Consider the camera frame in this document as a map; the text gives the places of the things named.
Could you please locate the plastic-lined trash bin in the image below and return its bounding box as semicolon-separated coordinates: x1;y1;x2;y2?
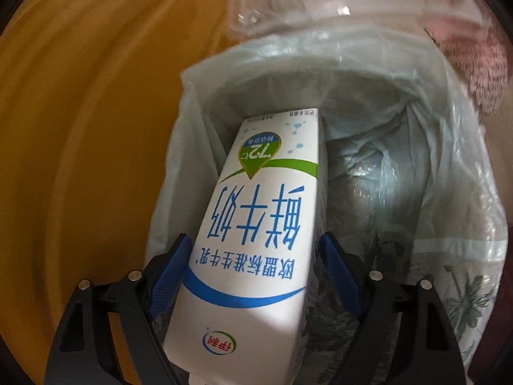
146;4;509;370

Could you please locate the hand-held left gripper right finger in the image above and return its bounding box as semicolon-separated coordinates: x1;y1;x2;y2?
318;230;475;385

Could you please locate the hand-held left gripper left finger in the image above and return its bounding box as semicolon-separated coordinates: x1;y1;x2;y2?
44;233;193;385

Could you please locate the pink fuzzy pajamas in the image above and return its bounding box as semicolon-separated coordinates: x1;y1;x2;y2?
425;8;508;115

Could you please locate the white milk carton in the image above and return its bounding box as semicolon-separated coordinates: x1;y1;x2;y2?
162;107;329;385

